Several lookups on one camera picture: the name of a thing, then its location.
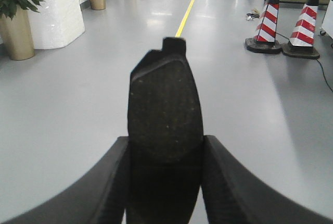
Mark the white wrapped pillar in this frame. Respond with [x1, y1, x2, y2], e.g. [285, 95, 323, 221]
[28, 0, 85, 49]

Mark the black floor cable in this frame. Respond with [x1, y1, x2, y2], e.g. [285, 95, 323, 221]
[275, 32, 333, 92]

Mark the grey brake pad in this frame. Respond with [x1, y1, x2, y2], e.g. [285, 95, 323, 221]
[126, 37, 204, 223]

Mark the striped traffic cone near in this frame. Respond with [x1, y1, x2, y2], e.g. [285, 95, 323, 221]
[245, 0, 281, 54]

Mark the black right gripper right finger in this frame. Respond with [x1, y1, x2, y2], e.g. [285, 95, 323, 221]
[201, 135, 332, 223]

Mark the coiled cable bundle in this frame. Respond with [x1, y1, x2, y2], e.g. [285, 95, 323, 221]
[246, 7, 262, 22]

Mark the striped traffic cone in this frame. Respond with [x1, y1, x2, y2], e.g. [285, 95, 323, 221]
[281, 0, 320, 59]
[245, 0, 281, 54]

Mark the gold planter with plant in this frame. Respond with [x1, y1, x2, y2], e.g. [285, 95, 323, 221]
[1, 0, 43, 60]

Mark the striped traffic cone far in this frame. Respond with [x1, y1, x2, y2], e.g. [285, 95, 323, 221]
[281, 0, 320, 59]

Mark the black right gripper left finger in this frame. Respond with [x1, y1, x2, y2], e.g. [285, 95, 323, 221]
[7, 136, 130, 223]

